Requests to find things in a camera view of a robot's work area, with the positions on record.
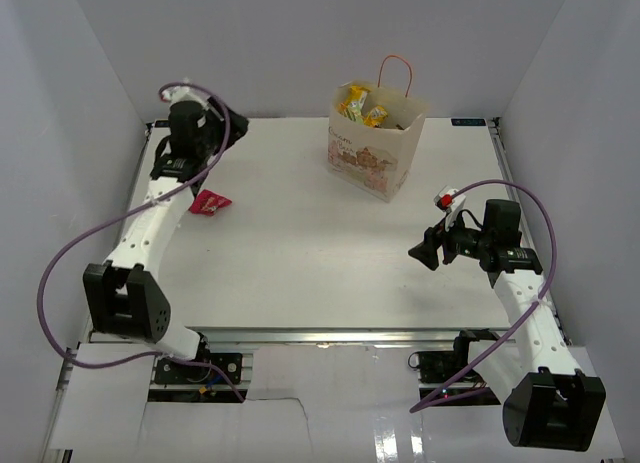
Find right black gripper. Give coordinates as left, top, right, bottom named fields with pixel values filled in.
left=409, top=207, right=492, bottom=271

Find red snack packet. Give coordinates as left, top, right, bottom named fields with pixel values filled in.
left=189, top=190, right=232, bottom=216

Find yellow snack bar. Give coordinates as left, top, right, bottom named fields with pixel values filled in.
left=343, top=85, right=370, bottom=124
left=363, top=105, right=389, bottom=128

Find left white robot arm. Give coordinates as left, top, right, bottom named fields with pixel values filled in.
left=83, top=94, right=249, bottom=382

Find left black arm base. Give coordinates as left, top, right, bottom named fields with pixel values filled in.
left=153, top=352, right=243, bottom=385

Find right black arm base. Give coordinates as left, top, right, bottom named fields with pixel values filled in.
left=407, top=329, right=500, bottom=407

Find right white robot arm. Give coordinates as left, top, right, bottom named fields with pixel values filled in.
left=409, top=194, right=606, bottom=452

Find right blue corner label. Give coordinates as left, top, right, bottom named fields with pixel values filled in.
left=451, top=118, right=486, bottom=127

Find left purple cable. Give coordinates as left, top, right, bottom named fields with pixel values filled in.
left=37, top=82, right=246, bottom=402

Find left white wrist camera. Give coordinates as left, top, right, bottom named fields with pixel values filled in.
left=159, top=83, right=207, bottom=106

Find cream paper bag orange handles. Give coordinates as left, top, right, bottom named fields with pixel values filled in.
left=327, top=54, right=427, bottom=202

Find aluminium table frame rail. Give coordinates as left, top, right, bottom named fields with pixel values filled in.
left=199, top=328, right=461, bottom=345

